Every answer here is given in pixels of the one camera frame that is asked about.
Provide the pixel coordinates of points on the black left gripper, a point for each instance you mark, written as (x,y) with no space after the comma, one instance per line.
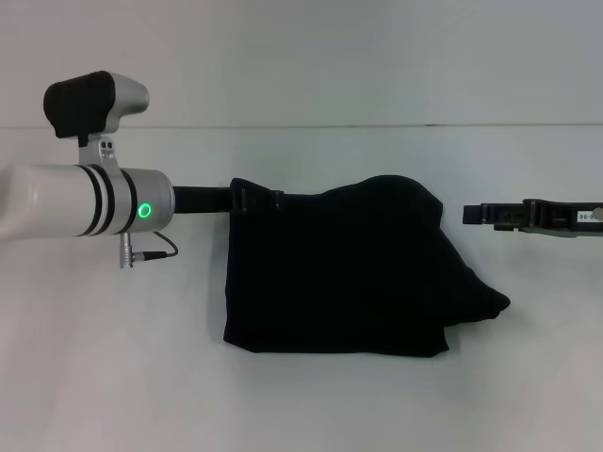
(202,200)

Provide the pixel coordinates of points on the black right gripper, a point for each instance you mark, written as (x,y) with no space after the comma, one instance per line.
(565,219)

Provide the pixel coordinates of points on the black shirt with FREE print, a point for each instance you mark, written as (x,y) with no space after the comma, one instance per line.
(339,273)

